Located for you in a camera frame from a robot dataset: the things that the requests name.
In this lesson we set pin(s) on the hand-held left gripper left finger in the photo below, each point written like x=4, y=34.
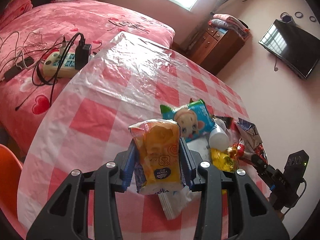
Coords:
x=127, y=165

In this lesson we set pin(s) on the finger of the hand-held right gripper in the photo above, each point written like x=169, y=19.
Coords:
x=262, y=166
x=272, y=187

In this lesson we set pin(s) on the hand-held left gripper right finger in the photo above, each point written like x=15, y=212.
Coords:
x=187, y=162

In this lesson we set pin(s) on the orange tissue pack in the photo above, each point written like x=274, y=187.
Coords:
x=157, y=155

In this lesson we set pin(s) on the white wet wipes packet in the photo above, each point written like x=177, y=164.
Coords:
x=172, y=205

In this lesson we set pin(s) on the black snack wrapper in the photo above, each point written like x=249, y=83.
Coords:
x=225, y=121

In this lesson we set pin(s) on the person's right hand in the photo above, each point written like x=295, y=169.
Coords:
x=281, y=210

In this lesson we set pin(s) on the yellow tomato chips bag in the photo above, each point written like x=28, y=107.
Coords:
x=222, y=160

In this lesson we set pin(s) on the white printed milk carton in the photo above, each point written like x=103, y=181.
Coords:
x=250, y=132

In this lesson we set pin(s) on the white plastic milk bottle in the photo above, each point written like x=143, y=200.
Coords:
x=218, y=137

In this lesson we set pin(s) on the blue cartoon snack packet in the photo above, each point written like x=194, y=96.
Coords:
x=197, y=115

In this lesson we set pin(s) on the pink checkered plastic tablecloth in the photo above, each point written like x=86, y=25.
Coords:
x=125, y=80

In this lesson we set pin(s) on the brown wooden cabinet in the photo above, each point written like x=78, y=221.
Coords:
x=220, y=50

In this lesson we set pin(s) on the orange chair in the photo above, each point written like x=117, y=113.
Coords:
x=10, y=175

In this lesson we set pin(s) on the beige power strip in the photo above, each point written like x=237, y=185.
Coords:
x=62, y=66

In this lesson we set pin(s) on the black charger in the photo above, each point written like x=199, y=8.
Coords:
x=82, y=55

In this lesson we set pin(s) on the stack of folded blankets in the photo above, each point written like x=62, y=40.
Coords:
x=230, y=22

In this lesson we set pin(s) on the small black adapter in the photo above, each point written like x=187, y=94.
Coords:
x=11, y=74

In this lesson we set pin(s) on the bed with pink sheet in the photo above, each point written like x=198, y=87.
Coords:
x=75, y=20

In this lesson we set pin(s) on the dark cloth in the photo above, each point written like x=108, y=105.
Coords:
x=42, y=0

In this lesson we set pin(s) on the pink folded blanket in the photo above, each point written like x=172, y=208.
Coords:
x=17, y=7

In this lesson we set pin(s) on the black wall television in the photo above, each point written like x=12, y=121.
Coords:
x=290, y=47

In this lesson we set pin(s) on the blue wall ornament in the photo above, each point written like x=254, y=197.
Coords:
x=287, y=18

